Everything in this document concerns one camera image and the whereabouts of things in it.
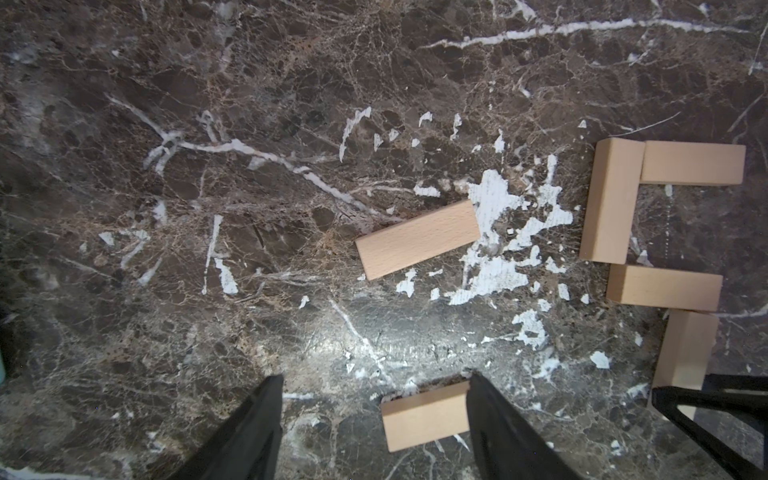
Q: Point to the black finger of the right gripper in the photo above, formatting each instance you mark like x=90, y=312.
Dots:
x=727, y=418

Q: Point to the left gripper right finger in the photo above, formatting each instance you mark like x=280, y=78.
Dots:
x=504, y=444

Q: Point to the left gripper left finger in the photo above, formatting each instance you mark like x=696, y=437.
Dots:
x=246, y=445

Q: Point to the wooden block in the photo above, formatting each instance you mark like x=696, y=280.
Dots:
x=693, y=163
x=425, y=417
x=685, y=350
x=612, y=197
x=664, y=288
x=419, y=239

